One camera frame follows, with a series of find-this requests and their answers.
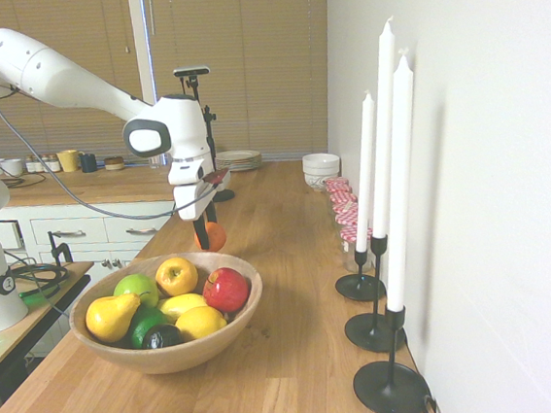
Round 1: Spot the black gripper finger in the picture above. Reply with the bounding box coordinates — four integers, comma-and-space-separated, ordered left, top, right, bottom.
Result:
204, 199, 221, 226
192, 214, 212, 252

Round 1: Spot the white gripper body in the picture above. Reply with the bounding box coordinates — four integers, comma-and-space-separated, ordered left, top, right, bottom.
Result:
165, 152, 220, 224

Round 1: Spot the orange fruit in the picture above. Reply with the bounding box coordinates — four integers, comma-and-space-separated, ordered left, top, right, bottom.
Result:
192, 220, 229, 256

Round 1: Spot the yellow apple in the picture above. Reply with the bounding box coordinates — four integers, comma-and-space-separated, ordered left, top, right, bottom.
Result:
153, 255, 201, 299

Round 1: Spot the stack of white plates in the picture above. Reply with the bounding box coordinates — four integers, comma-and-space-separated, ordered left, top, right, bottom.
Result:
213, 148, 264, 174

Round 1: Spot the red apple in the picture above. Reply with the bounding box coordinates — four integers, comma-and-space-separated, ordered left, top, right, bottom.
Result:
199, 264, 253, 316

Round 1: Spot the green apple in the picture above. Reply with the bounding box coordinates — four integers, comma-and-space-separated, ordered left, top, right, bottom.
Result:
111, 271, 161, 312

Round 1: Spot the dark blue mug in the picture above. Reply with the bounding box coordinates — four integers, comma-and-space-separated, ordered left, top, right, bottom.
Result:
78, 153, 99, 175

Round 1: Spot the green lime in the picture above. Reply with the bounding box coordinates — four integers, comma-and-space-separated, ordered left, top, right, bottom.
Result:
122, 302, 172, 352

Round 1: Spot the dark avocado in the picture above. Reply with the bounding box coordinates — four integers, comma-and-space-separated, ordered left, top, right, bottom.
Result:
139, 321, 185, 351

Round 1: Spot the white bowl painted pattern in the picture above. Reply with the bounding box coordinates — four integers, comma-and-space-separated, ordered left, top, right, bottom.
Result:
303, 168, 342, 194

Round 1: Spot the plain white ceramic bowl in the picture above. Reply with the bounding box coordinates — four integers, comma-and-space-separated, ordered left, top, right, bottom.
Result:
300, 151, 343, 179

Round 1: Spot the wooden fruit bowl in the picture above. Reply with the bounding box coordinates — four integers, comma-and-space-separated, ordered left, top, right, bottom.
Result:
62, 244, 271, 384

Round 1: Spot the yellow pear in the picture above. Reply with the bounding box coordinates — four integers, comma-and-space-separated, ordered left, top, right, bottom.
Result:
83, 291, 147, 346

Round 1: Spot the glass jar red checkered lid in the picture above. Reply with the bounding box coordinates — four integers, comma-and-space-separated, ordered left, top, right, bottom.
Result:
338, 225, 378, 275
324, 175, 352, 195
327, 189, 358, 207
332, 210, 362, 234

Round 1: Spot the yellow mug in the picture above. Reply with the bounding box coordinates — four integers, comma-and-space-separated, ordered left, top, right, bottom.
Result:
55, 148, 84, 174

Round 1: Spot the glass jar labelled checkered lid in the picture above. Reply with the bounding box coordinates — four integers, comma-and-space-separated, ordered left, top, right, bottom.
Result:
329, 199, 361, 218

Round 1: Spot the brown venetian blind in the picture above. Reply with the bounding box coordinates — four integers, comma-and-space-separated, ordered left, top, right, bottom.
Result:
144, 0, 346, 175
0, 0, 149, 170

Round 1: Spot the black clamp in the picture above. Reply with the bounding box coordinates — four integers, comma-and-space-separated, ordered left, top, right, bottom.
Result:
46, 227, 74, 266

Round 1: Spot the white drawer cabinet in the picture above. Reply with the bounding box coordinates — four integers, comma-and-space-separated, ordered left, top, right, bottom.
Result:
0, 189, 187, 293

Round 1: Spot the short white taper candle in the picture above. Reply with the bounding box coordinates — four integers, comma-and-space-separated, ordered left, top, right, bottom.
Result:
340, 88, 389, 255

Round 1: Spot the black candle holder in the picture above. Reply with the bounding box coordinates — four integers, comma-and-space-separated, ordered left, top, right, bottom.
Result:
335, 232, 408, 357
331, 247, 388, 306
345, 300, 434, 413

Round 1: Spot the medium white taper candle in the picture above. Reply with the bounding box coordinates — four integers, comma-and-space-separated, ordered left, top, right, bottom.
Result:
362, 48, 436, 314

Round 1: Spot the tall white taper candle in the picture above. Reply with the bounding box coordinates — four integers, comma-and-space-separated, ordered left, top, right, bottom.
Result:
352, 16, 415, 241

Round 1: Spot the black round-base camera stand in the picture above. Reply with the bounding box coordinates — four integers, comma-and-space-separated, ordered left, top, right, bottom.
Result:
184, 72, 237, 205

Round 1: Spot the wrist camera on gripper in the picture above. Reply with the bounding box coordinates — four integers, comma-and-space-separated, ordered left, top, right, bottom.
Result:
201, 166, 232, 188

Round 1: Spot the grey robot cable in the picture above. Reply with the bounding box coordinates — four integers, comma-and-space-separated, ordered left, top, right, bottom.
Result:
0, 12, 222, 232

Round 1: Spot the black stereo camera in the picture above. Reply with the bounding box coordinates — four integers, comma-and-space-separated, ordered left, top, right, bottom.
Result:
172, 64, 210, 80

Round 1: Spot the coiled black cable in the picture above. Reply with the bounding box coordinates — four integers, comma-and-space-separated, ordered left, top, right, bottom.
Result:
5, 255, 73, 304

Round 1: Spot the white window post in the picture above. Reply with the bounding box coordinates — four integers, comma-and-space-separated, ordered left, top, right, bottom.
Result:
126, 0, 159, 109

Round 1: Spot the wooden table black frame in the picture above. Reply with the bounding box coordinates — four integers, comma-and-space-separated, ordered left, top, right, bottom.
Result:
0, 258, 106, 413

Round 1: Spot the black power cable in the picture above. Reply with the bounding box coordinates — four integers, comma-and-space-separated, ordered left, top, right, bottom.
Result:
419, 393, 444, 413

